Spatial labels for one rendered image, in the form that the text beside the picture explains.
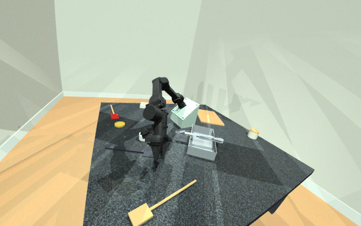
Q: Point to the yellow round disc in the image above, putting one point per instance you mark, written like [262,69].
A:
[119,124]

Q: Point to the white jar with wooden lid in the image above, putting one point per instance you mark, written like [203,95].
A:
[253,133]

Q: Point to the light wooden board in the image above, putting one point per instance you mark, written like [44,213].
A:
[209,117]

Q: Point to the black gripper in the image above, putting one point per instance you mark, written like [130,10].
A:
[159,140]

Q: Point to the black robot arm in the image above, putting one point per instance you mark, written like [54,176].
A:
[152,110]

